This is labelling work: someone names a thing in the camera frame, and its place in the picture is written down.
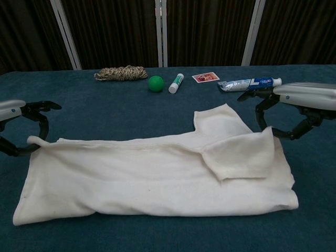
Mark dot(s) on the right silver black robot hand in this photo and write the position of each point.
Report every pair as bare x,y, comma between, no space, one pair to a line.
304,95

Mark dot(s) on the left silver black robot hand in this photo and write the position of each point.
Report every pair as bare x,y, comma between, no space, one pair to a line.
10,111

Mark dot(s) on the cream white T-shirt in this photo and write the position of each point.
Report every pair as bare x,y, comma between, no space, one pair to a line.
147,178

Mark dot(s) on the blue white toothpaste tube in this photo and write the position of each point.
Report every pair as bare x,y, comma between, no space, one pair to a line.
246,84

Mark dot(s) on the dark teal table cloth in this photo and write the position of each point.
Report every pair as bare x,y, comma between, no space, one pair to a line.
105,110

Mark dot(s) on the red playing card deck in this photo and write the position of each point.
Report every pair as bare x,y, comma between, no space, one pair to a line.
205,78

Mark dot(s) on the white green glue stick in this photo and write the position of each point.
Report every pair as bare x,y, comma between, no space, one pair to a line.
176,83

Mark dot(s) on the green ball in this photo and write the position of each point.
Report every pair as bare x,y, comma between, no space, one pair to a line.
156,83

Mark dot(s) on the white partition frame post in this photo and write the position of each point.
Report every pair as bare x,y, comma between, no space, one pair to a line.
67,36
252,34
161,34

